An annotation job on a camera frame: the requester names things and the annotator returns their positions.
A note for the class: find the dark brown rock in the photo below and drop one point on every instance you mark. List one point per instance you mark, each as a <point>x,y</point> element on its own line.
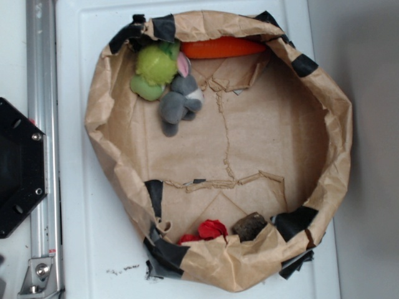
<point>249,227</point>

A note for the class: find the brown paper bag bin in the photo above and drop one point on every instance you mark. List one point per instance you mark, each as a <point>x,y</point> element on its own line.
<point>274,137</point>

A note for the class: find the grey plush bunny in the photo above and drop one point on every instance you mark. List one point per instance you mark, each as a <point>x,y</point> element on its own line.
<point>184,99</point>

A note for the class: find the red crumpled cloth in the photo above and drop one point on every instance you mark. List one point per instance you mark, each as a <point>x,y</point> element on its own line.
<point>207,230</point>

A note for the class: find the green plush toy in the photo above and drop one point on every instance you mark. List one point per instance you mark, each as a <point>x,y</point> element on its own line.
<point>156,66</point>

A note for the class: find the orange plastic carrot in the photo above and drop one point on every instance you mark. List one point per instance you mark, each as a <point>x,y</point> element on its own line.
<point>223,47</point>

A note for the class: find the aluminium extrusion rail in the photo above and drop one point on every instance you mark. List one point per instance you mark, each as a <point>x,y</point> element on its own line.
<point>46,227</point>

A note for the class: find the black hexagonal base plate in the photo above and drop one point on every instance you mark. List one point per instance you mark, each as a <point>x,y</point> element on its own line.
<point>23,171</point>

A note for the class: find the metal corner bracket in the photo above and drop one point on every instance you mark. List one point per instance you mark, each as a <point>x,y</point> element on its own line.
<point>40,280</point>

